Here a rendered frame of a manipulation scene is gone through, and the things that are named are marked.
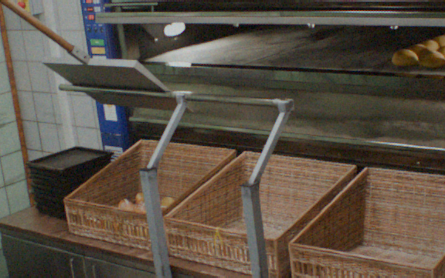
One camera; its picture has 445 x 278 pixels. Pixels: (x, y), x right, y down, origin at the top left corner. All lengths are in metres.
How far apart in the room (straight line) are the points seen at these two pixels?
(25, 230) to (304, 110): 1.34
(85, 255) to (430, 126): 1.50
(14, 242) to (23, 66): 0.97
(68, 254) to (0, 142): 1.10
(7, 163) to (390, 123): 2.26
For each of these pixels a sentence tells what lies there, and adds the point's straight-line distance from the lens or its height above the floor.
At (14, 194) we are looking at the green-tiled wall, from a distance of 5.23.
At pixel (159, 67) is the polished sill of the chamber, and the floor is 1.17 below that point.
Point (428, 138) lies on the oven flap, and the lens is 3.50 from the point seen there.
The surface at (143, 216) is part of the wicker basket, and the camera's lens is 3.85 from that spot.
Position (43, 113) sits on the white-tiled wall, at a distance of 5.02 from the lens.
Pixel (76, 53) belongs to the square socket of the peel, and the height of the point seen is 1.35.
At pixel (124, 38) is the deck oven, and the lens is 4.43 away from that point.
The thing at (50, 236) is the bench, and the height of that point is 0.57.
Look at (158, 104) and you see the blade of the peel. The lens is 3.97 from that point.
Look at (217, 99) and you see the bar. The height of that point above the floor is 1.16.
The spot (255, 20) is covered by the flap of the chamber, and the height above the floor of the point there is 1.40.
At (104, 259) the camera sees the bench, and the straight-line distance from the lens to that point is 4.04.
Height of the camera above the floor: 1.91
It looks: 14 degrees down
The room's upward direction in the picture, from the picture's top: 7 degrees counter-clockwise
